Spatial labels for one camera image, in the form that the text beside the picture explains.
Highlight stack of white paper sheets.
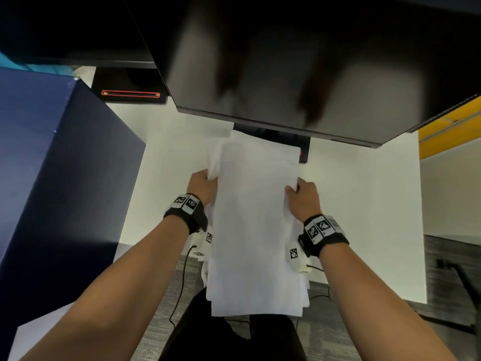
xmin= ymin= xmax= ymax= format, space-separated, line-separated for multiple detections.
xmin=204 ymin=129 xmax=311 ymax=318

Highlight black monitor base red stripe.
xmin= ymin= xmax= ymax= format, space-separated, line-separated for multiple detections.
xmin=91 ymin=67 xmax=169 ymax=106

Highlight person's right forearm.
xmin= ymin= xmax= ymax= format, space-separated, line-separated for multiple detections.
xmin=319 ymin=242 xmax=457 ymax=361

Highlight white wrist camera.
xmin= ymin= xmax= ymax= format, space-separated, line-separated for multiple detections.
xmin=288 ymin=241 xmax=313 ymax=274
xmin=187 ymin=225 xmax=215 ymax=260

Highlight person's right hand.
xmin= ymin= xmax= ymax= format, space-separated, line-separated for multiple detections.
xmin=284 ymin=177 xmax=323 ymax=224

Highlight dark blue box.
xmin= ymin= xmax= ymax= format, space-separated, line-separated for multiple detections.
xmin=0 ymin=67 xmax=147 ymax=361

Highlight black metal leg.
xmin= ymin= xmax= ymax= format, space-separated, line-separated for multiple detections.
xmin=435 ymin=258 xmax=481 ymax=335

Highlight black cable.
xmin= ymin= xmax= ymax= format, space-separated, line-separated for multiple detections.
xmin=306 ymin=264 xmax=333 ymax=302
xmin=168 ymin=244 xmax=198 ymax=328

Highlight person's black trousers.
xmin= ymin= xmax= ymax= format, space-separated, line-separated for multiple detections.
xmin=158 ymin=287 xmax=307 ymax=361

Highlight person's left forearm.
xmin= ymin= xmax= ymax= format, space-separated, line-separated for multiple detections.
xmin=20 ymin=215 xmax=191 ymax=361

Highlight person's left hand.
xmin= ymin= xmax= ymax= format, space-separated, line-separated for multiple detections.
xmin=186 ymin=169 xmax=219 ymax=207

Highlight black marker wristband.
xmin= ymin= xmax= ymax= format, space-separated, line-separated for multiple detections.
xmin=163 ymin=193 xmax=209 ymax=235
xmin=298 ymin=214 xmax=350 ymax=259

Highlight large black monitor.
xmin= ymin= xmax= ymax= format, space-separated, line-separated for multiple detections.
xmin=123 ymin=0 xmax=481 ymax=149

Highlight yellow partition panel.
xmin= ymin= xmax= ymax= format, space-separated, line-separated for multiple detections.
xmin=418 ymin=95 xmax=481 ymax=160

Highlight teal object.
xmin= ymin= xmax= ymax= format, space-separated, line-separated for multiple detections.
xmin=0 ymin=52 xmax=51 ymax=72

